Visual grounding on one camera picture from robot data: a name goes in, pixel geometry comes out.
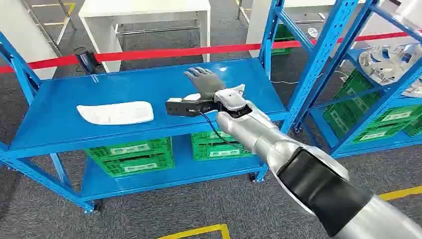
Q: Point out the white pillar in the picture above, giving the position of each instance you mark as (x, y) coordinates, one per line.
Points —
(257, 26)

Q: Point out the silver metal frame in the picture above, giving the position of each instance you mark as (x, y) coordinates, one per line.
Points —
(62, 24)

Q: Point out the white table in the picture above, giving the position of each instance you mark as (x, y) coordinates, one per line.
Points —
(138, 10)

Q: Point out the white moulded plastic part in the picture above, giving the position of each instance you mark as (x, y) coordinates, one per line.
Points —
(117, 113)

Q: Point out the tall blue steel shelf rack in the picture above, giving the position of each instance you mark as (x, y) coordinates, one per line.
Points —
(316, 62)

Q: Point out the silver white machined part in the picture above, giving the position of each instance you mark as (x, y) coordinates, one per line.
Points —
(385, 62)

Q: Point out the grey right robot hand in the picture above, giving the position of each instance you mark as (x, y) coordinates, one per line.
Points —
(206, 81)

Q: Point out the small round white object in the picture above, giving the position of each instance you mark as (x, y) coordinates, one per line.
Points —
(313, 32)

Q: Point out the red barrier tape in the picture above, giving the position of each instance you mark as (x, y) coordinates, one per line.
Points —
(171, 52)

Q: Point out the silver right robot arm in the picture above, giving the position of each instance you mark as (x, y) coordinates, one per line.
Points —
(296, 158)

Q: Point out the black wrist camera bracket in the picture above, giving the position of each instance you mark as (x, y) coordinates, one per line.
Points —
(184, 108)

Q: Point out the green plastic crate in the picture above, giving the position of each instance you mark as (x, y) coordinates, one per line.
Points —
(414, 127)
(206, 136)
(217, 152)
(130, 149)
(138, 166)
(389, 123)
(354, 102)
(283, 34)

